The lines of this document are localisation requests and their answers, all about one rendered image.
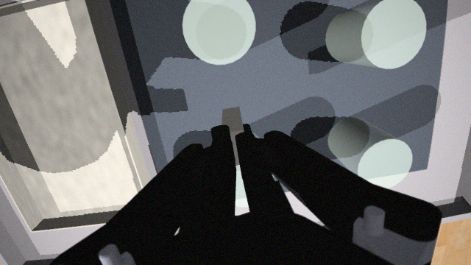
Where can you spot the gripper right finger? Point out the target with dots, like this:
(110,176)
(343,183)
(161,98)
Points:
(399,228)

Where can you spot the grey rectangular tray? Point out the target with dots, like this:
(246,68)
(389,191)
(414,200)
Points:
(67,159)

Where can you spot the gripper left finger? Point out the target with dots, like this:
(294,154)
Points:
(165,204)

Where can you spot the clear glass cylinder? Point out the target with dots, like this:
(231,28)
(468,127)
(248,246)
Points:
(240,195)
(219,32)
(382,34)
(370,152)

